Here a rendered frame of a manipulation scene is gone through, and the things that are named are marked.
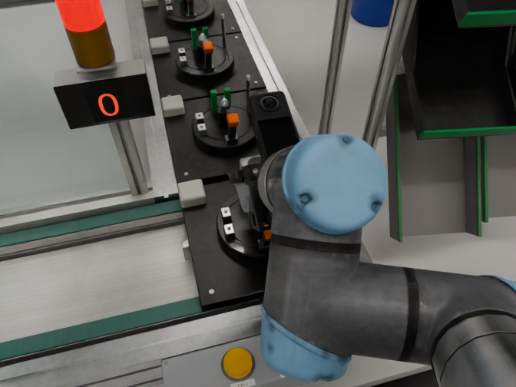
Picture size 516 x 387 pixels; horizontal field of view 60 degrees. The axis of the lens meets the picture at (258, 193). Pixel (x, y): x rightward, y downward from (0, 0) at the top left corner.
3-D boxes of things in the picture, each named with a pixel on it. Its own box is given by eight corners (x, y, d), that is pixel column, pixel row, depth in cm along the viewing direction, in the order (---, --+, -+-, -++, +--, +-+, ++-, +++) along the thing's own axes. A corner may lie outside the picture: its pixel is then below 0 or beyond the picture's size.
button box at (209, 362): (312, 383, 67) (317, 368, 63) (173, 422, 64) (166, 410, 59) (298, 339, 72) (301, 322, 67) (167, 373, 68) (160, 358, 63)
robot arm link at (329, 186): (284, 240, 31) (297, 119, 32) (258, 226, 42) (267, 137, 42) (389, 249, 33) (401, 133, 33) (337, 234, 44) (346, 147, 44)
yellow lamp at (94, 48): (116, 64, 58) (106, 30, 54) (76, 71, 57) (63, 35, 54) (114, 44, 61) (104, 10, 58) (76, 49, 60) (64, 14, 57)
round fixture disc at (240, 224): (309, 252, 74) (310, 245, 72) (226, 270, 72) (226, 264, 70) (285, 190, 83) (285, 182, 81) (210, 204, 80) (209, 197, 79)
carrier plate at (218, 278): (347, 277, 73) (349, 270, 72) (202, 312, 69) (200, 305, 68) (301, 173, 88) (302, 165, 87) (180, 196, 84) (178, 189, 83)
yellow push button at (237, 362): (255, 376, 63) (255, 372, 61) (227, 384, 62) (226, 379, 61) (248, 348, 65) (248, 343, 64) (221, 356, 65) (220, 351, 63)
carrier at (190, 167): (299, 167, 89) (304, 118, 80) (178, 190, 85) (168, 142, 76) (266, 94, 104) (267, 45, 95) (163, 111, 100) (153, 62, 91)
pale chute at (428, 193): (467, 232, 75) (481, 236, 70) (389, 237, 74) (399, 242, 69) (464, 59, 72) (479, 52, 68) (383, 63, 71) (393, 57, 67)
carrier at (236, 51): (266, 93, 104) (267, 44, 95) (163, 110, 101) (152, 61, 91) (242, 39, 120) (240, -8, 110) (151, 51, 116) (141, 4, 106)
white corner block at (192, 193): (207, 210, 82) (206, 196, 79) (183, 215, 81) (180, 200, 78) (203, 191, 85) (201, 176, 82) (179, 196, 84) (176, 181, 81)
